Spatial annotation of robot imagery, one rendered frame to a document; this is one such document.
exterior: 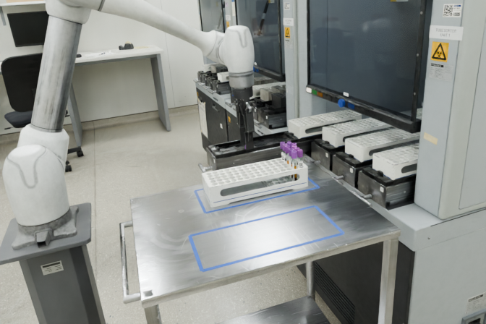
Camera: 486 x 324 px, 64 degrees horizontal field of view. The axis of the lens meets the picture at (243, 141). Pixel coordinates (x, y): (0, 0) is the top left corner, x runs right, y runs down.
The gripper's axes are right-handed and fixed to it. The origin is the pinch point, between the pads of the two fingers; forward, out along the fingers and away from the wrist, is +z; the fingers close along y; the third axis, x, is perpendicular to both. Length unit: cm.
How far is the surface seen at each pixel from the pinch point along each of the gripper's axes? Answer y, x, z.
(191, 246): -55, 35, 2
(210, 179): -33.7, 23.4, -3.1
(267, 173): -38.8, 7.9, -3.3
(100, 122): 353, 62, 78
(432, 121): -55, -34, -15
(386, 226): -67, -10, 3
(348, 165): -30.5, -24.6, 4.9
